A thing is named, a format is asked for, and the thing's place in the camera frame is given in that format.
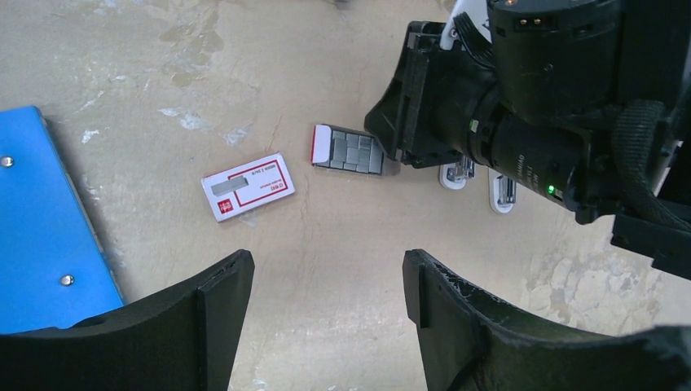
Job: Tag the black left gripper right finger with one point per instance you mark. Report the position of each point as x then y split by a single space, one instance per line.
471 339

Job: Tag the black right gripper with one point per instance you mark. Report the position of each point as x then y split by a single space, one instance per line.
443 102

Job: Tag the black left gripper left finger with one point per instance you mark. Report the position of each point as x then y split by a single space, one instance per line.
184 337

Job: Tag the red white staple box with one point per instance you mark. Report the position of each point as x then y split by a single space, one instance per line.
238 190

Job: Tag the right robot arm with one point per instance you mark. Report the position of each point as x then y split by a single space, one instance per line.
585 103

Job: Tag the blue plastic sheet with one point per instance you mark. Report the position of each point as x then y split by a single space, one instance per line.
53 269

